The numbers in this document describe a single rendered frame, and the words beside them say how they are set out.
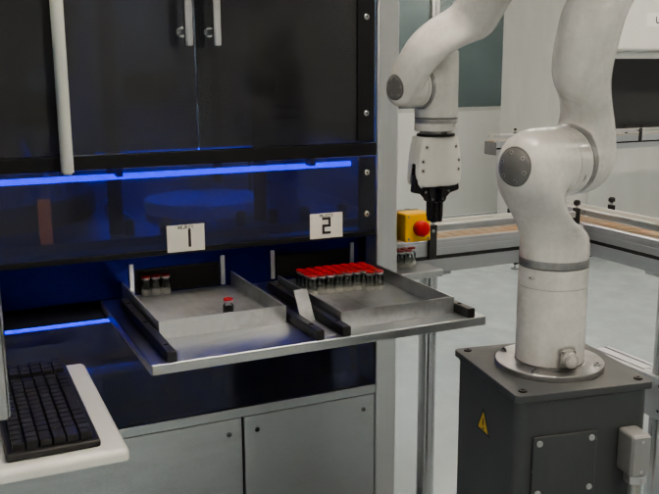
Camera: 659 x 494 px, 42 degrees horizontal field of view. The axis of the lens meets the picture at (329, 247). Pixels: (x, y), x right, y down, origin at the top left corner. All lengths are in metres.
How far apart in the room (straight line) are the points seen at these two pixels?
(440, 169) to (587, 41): 0.41
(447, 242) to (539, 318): 0.85
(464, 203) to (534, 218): 6.36
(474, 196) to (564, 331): 6.38
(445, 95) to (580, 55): 0.32
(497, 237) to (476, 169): 5.44
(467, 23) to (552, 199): 0.37
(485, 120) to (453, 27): 6.28
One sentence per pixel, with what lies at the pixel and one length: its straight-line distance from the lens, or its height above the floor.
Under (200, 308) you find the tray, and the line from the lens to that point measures 1.86.
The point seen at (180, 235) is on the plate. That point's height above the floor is 1.03.
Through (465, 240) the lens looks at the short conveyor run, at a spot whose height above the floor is 0.92.
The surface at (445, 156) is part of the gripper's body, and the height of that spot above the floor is 1.21.
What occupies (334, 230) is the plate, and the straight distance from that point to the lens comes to 2.04.
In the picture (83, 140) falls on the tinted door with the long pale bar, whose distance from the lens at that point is 1.85.
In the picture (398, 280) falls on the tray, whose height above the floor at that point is 0.90.
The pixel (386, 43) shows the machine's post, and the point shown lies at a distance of 2.07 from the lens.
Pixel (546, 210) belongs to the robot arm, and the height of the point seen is 1.15.
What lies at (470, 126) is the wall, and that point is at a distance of 7.77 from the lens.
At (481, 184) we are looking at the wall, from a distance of 7.90.
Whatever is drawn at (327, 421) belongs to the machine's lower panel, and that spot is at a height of 0.52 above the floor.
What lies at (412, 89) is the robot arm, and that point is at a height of 1.34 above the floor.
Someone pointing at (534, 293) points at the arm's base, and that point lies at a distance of 1.51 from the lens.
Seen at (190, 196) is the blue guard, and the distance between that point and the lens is 1.90.
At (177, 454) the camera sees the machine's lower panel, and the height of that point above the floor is 0.52.
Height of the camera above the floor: 1.38
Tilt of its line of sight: 12 degrees down
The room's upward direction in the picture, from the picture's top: straight up
